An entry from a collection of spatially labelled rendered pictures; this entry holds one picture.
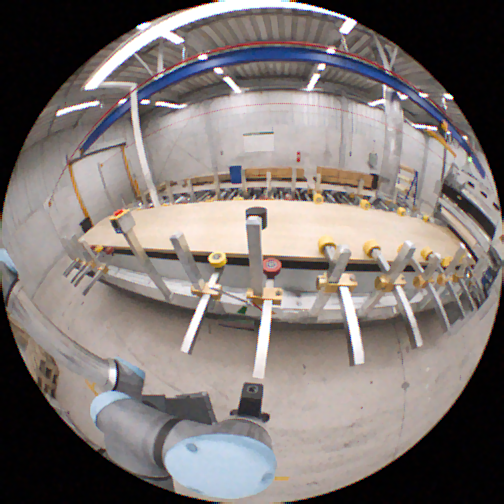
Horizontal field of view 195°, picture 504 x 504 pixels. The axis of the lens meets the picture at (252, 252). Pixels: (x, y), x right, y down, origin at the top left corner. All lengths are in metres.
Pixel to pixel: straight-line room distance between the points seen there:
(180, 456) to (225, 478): 0.04
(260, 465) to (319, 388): 1.27
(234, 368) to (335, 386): 0.84
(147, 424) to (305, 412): 1.26
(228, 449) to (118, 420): 0.12
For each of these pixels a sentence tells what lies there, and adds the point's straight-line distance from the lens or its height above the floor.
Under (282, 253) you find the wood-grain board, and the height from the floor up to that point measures 0.90.
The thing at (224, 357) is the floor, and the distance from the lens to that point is 1.39.
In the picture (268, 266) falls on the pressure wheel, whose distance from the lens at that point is 0.60.
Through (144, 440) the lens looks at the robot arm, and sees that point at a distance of 0.20.
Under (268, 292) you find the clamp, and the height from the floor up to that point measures 0.87.
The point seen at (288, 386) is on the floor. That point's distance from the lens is 1.34.
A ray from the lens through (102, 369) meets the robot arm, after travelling 0.66.
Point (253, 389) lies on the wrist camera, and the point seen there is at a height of 0.97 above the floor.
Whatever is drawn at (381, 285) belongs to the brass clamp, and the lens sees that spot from 0.62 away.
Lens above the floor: 1.33
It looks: 39 degrees down
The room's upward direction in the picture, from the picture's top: 5 degrees counter-clockwise
